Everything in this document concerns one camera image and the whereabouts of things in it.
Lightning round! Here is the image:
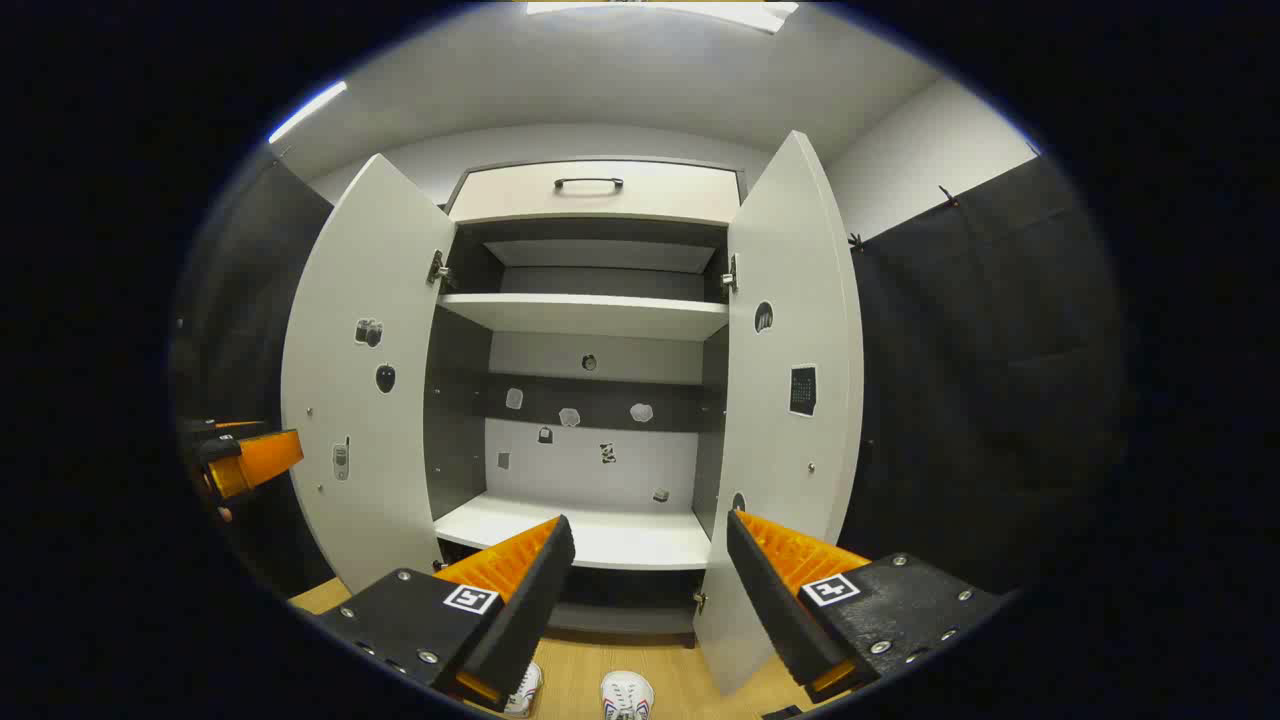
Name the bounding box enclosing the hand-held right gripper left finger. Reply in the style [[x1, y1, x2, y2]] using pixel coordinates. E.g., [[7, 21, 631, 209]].
[[310, 515, 578, 713]]

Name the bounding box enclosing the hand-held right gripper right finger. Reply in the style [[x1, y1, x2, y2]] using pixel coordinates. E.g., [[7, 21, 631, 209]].
[[725, 508, 1006, 706]]

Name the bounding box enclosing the white sneaker shoe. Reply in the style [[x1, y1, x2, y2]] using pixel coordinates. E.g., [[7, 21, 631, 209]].
[[503, 660, 544, 718], [600, 670, 656, 720]]

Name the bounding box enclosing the white shoe cabinet door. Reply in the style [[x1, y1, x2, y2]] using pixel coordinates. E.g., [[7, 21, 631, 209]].
[[280, 153, 459, 593], [693, 130, 866, 698]]

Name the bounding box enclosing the white shoe cabinet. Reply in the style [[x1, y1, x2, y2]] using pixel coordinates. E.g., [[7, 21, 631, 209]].
[[425, 155, 746, 651]]

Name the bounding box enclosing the white cabinet shelf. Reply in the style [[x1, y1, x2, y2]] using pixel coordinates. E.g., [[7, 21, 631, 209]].
[[438, 293, 729, 342]]

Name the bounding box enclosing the cream cabinet drawer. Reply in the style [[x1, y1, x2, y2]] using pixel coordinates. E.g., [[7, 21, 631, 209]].
[[447, 160, 743, 227]]

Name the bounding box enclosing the black backdrop cloth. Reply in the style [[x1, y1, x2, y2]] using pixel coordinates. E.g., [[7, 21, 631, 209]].
[[840, 155, 1131, 611]]

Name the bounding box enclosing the rectangular ceiling light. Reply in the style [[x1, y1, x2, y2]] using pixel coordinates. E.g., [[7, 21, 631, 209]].
[[525, 0, 801, 34]]

